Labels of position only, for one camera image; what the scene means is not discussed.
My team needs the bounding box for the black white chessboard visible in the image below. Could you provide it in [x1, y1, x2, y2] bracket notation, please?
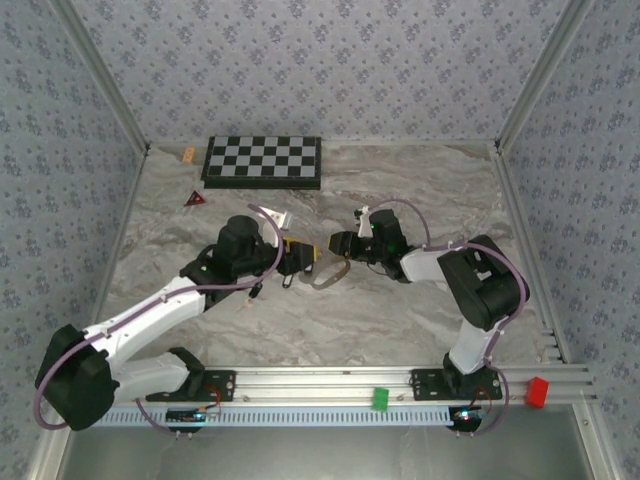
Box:
[200, 135, 323, 191]

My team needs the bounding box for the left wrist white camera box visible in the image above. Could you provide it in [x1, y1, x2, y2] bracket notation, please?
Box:
[263, 207, 294, 232]

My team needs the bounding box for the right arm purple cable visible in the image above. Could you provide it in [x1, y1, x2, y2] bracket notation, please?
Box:
[369, 198, 531, 437]

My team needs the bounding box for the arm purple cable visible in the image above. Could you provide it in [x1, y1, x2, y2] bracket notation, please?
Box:
[32, 202, 285, 437]
[369, 198, 531, 437]

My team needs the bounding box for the light blue cable duct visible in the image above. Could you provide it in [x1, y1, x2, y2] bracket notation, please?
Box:
[94, 405, 459, 429]

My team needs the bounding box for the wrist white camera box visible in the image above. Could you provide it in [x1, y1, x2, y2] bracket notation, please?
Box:
[352, 203, 374, 236]
[263, 207, 294, 232]

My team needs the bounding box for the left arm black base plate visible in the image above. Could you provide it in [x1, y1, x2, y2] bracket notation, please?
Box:
[144, 368, 237, 403]

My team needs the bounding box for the metal key holder plate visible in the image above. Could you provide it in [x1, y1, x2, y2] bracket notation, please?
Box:
[305, 253, 352, 291]

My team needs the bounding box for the aluminium corner post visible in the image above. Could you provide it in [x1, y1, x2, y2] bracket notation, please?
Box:
[49, 0, 152, 154]
[493, 0, 599, 151]

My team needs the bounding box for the red block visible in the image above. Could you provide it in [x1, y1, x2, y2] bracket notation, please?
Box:
[523, 376, 550, 409]

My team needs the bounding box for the aluminium side rail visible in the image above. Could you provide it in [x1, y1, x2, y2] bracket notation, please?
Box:
[492, 144, 571, 364]
[74, 147, 151, 366]

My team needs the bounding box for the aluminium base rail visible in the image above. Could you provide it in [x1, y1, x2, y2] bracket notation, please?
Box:
[53, 364, 599, 405]

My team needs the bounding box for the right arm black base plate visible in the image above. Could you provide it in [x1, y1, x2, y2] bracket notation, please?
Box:
[409, 368, 504, 403]

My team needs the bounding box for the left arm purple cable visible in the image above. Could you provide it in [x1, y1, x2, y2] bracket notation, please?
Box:
[32, 202, 285, 437]

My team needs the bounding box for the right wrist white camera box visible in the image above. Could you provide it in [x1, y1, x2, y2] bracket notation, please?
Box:
[352, 203, 374, 236]

